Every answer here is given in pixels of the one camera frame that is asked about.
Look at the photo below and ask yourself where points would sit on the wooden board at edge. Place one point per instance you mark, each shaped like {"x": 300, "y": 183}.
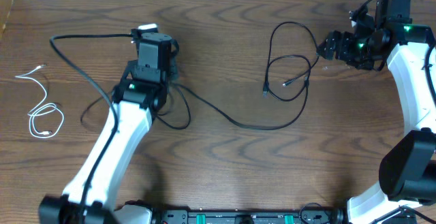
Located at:
{"x": 5, "y": 9}

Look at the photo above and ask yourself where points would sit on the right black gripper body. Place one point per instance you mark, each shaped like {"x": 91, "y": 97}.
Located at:
{"x": 339, "y": 45}

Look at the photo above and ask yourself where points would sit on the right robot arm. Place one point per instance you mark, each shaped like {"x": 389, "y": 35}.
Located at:
{"x": 406, "y": 179}

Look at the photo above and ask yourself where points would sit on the clear tape piece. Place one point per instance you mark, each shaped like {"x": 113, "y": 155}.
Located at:
{"x": 336, "y": 68}

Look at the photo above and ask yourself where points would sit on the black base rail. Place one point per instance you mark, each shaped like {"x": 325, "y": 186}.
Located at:
{"x": 310, "y": 213}

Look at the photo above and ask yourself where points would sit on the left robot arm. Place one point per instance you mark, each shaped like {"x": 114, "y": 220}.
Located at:
{"x": 142, "y": 91}

